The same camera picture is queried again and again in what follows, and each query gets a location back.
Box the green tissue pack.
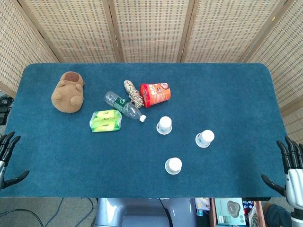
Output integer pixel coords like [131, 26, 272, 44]
[89, 109, 123, 133]

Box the white printed package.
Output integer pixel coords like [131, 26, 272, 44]
[195, 198, 211, 211]

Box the teal product box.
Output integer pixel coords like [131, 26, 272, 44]
[214, 198, 247, 225]

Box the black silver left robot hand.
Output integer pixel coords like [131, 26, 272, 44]
[0, 131, 30, 190]

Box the brown plush toy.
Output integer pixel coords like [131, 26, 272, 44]
[51, 71, 86, 113]

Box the black floor cable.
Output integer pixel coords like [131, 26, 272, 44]
[0, 208, 48, 227]

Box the white floral paper cup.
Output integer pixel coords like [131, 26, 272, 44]
[195, 130, 215, 148]
[164, 157, 183, 175]
[156, 116, 172, 135]

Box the braided rope bundle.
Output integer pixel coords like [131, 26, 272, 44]
[124, 79, 144, 109]

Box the blue floor cable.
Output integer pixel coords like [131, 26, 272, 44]
[45, 198, 65, 227]

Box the black torso cable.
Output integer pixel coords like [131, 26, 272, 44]
[158, 198, 171, 227]

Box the brown storage crate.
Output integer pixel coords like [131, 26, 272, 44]
[209, 198, 268, 227]

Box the grey robot torso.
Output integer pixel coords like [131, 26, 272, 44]
[94, 197, 197, 227]

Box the black electronic equipment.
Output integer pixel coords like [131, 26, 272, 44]
[0, 93, 14, 126]

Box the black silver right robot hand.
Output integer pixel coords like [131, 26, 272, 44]
[261, 136, 303, 211]

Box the blue felt table mat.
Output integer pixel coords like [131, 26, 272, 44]
[0, 62, 298, 199]

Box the dark blue cloth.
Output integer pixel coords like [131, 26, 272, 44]
[267, 204, 292, 227]

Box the orange instant noodle cup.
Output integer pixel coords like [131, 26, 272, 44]
[139, 82, 171, 108]

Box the woven folding screen panel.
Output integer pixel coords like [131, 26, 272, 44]
[107, 0, 196, 63]
[239, 0, 303, 175]
[11, 0, 124, 63]
[181, 0, 294, 63]
[0, 0, 60, 97]

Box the clear plastic bottle green label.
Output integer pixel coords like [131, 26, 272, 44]
[103, 91, 147, 123]

